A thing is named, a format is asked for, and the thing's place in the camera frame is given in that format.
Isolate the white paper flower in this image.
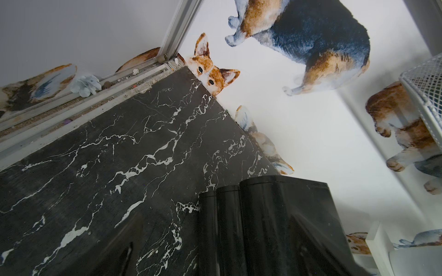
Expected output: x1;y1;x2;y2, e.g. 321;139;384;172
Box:
70;75;102;98

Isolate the black drawer cabinet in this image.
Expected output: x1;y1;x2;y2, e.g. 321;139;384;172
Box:
198;175;353;276

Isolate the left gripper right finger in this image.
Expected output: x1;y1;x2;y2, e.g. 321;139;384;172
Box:
291;215;369;276

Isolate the white wire wall basket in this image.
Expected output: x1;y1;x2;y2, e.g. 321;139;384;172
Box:
399;54;442;147

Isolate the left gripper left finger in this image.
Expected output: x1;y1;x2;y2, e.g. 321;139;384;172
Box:
82;213;143;276

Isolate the white tiered display stand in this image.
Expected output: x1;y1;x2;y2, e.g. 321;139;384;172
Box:
346;222;442;276

